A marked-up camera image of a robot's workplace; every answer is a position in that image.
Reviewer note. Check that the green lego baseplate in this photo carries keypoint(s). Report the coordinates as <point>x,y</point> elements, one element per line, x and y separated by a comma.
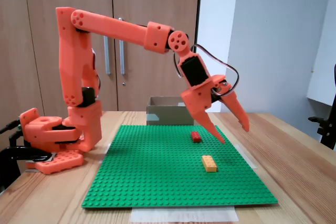
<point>168,176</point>

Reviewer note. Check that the white board panel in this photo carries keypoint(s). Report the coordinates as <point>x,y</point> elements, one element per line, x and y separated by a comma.
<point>325,51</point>

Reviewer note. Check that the black table clamp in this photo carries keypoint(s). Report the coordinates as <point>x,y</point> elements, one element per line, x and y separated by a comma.
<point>26,153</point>

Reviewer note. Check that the red lego block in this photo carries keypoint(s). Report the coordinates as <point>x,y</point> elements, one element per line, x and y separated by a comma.
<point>196,137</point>

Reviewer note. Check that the yellow lego block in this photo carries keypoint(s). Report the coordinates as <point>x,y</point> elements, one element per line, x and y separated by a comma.
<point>209,163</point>

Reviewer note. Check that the open cardboard box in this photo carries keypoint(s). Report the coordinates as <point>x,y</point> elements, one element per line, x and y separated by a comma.
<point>168,115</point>

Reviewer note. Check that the masking tape strip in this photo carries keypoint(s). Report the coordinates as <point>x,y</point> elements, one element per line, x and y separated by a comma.
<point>103,160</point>
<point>249,159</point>
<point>183,214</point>

